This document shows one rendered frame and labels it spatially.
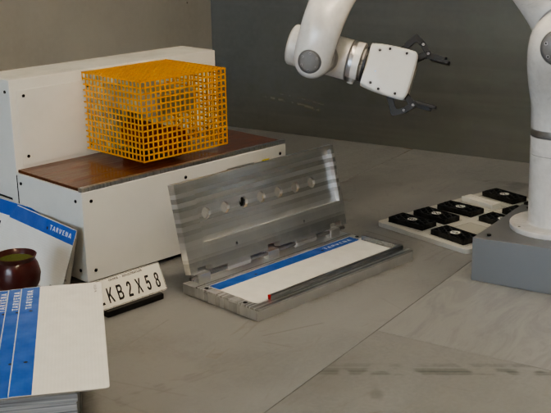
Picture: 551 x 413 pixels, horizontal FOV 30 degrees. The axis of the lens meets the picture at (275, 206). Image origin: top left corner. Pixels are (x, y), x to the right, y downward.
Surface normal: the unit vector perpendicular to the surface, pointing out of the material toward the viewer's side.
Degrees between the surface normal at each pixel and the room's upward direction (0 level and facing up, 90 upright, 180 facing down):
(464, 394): 0
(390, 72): 76
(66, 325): 0
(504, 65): 90
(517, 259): 90
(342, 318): 0
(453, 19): 90
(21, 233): 69
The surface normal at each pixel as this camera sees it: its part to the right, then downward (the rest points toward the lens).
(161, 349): -0.02, -0.96
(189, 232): 0.68, -0.04
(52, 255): -0.71, -0.16
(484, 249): -0.55, 0.25
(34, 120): 0.70, 0.19
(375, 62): -0.25, 0.01
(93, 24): 0.84, 0.14
